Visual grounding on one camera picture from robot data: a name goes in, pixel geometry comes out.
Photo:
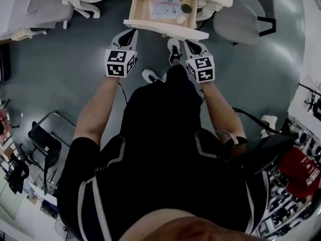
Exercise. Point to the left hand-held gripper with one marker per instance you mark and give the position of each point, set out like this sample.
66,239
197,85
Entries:
118,64

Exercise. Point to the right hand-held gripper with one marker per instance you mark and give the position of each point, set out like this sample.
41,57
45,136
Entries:
203,69

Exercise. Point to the large wooden white-front drawer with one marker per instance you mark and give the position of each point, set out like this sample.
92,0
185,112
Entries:
140,6

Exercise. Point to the person's right forearm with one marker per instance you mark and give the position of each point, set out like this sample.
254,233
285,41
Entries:
223,109

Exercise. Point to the person's left forearm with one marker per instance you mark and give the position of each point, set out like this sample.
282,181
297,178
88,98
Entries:
97,109

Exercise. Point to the person's right white shoe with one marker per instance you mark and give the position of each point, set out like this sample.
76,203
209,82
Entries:
173,49

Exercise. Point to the person's white shoe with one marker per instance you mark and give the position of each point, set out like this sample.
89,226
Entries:
173,49
151,75

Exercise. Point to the white powder puff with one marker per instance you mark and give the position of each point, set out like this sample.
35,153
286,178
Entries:
182,19

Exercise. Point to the black round pad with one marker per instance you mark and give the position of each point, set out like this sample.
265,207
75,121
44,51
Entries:
186,8

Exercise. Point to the person's left white shoe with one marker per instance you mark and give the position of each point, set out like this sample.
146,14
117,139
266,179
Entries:
151,75

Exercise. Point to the clear plastic paper packet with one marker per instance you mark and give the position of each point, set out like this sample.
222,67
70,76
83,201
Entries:
163,9

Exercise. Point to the gray chair with black legs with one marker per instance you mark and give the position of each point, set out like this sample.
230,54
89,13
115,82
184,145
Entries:
238,21

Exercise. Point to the pale gray plastic chair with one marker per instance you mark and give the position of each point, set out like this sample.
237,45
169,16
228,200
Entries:
47,9

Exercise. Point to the cream folded cloth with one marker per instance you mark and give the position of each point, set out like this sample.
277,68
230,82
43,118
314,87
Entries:
25,34

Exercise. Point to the person's black clothing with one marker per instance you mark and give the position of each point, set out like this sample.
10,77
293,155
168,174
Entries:
163,147

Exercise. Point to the black waist pack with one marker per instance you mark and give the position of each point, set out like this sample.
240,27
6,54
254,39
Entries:
270,147

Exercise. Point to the black sled-base chair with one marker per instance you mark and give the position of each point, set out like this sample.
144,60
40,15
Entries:
47,142

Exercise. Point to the pink chair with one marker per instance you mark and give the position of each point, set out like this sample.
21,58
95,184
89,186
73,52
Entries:
3,114

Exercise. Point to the black mesh office chair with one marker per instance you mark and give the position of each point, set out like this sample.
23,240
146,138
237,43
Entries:
17,174

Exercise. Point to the person's face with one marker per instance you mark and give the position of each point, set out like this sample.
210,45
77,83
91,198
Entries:
190,227

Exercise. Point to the shelf of white robot parts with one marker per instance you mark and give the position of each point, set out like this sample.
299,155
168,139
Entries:
301,210

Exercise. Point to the standing fan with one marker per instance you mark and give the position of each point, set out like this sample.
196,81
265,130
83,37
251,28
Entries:
61,228

